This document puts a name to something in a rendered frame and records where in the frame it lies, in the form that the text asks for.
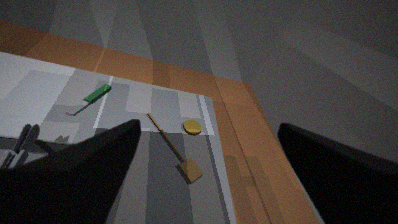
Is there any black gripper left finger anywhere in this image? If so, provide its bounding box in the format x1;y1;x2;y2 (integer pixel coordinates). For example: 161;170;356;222
0;119;141;224

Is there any tan flat spatula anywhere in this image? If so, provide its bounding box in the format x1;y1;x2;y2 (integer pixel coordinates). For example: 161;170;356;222
148;113;204;184

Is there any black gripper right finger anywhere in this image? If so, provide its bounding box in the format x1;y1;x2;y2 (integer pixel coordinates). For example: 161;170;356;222
277;123;398;224

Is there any yellow flat round disc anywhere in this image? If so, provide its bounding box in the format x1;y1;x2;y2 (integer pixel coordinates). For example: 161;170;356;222
183;120;201;135

